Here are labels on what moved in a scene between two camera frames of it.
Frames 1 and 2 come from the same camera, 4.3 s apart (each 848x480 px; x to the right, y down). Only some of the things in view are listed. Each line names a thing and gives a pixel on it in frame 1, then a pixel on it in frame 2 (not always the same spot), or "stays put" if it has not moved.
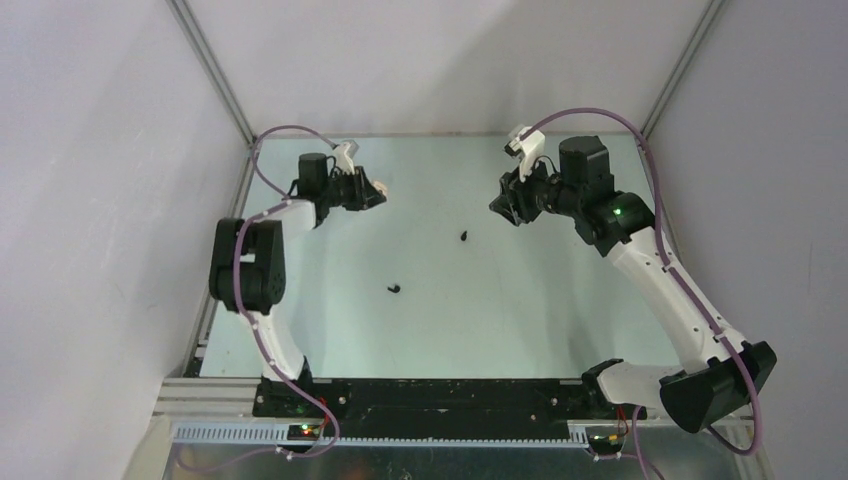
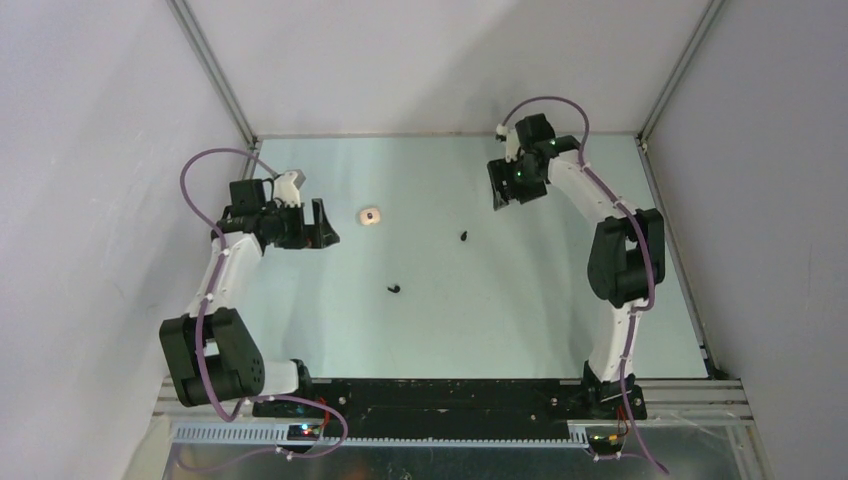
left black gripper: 365,196 → 310,236
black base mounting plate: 430,408 stays put
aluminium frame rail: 225,411 stays put
